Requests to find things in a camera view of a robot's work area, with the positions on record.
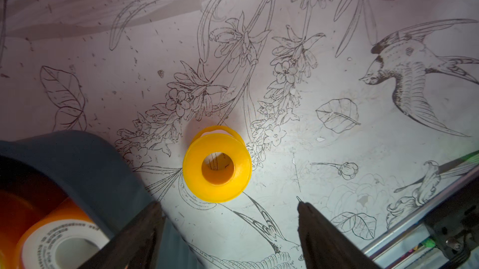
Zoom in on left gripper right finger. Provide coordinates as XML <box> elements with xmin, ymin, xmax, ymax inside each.
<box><xmin>298</xmin><ymin>201</ymin><xmax>379</xmax><ymax>269</ymax></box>

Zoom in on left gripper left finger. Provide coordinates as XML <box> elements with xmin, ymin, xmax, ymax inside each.
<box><xmin>80</xmin><ymin>202</ymin><xmax>165</xmax><ymax>269</ymax></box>

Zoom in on orange sealing tape roll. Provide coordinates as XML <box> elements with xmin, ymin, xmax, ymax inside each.
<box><xmin>1</xmin><ymin>190</ymin><xmax>49</xmax><ymax>269</ymax></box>
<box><xmin>13</xmin><ymin>199</ymin><xmax>110</xmax><ymax>269</ymax></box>
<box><xmin>183</xmin><ymin>126</ymin><xmax>253</xmax><ymax>203</ymax></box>

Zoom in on teal plastic storage tray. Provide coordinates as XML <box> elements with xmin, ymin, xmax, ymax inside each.
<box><xmin>1</xmin><ymin>131</ymin><xmax>202</xmax><ymax>269</ymax></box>

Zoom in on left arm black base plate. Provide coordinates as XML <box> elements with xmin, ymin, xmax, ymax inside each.
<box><xmin>424</xmin><ymin>179</ymin><xmax>479</xmax><ymax>269</ymax></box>

